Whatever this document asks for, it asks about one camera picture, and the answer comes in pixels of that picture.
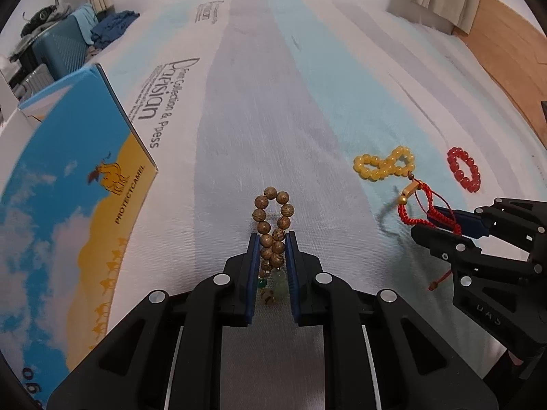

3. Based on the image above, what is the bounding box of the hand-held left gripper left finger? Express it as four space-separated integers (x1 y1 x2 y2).
46 233 261 410

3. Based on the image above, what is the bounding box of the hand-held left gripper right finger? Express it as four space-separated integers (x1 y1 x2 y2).
285 231 505 410

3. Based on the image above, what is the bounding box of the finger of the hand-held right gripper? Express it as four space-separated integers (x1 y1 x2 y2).
411 224 537 285
427 197 547 248

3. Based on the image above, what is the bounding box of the red cord bracelet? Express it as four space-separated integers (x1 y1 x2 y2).
397 172 464 291

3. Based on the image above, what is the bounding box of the brown wooden bead bracelet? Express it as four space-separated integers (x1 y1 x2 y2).
253 187 295 306

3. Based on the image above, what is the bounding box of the blue and yellow printed box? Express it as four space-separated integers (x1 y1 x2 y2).
0 63 160 410

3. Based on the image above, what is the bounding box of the striped bed blanket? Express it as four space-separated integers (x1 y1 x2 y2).
0 0 547 410

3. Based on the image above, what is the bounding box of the blue clothes pile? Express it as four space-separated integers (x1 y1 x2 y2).
91 10 141 47

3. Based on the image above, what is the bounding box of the silver suitcase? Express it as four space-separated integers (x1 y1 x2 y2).
11 64 54 101

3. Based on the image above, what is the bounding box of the teal suitcase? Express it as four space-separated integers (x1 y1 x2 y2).
32 6 99 80

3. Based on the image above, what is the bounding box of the black bag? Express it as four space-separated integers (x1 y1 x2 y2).
21 4 71 37

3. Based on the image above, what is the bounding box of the red bead bracelet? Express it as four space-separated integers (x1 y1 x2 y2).
447 147 481 191

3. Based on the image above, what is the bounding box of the yellow bead bracelet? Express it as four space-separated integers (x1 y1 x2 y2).
353 146 415 181

